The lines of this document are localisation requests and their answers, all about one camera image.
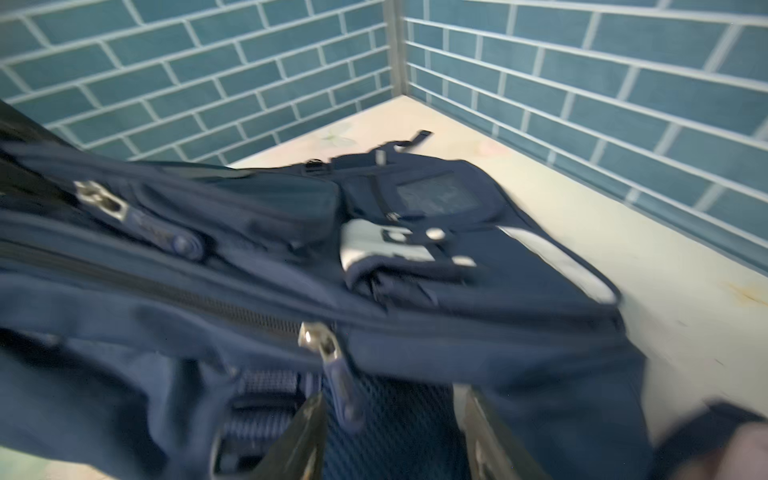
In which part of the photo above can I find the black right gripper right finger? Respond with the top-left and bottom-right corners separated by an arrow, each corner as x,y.
463,388 -> 550,480

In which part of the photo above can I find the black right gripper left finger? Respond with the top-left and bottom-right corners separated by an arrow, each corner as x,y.
251,393 -> 328,480

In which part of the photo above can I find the navy blue student backpack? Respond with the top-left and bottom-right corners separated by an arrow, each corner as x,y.
1,109 -> 652,479

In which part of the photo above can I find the pink pencil case lid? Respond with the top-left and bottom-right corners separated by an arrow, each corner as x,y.
648,401 -> 767,480

